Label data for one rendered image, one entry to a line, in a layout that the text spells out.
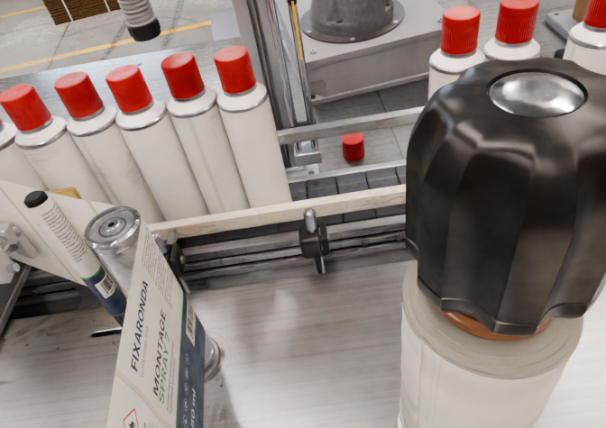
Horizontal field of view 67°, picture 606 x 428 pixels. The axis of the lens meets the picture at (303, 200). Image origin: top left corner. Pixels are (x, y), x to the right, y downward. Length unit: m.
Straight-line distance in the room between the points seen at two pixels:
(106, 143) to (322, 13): 0.48
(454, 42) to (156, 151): 0.31
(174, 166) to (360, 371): 0.28
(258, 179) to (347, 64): 0.37
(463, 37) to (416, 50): 0.39
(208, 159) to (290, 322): 0.19
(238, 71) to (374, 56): 0.42
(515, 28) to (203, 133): 0.31
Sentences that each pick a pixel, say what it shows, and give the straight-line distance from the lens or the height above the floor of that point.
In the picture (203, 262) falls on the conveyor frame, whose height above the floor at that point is 0.86.
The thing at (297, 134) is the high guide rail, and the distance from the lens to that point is 0.54.
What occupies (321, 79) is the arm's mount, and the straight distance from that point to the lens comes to 0.81.
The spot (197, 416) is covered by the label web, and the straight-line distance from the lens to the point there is 0.38.
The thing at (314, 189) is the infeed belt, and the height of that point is 0.88.
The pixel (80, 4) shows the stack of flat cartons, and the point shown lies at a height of 0.11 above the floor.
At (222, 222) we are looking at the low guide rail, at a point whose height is 0.91.
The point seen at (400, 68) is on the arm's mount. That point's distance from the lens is 0.85.
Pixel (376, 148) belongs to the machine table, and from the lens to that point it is 0.71.
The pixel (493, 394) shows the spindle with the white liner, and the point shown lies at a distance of 0.25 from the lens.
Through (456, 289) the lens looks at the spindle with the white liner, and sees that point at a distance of 0.19.
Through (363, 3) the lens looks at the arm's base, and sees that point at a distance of 0.83.
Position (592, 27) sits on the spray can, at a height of 1.05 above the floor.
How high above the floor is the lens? 1.27
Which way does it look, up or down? 43 degrees down
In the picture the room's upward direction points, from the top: 11 degrees counter-clockwise
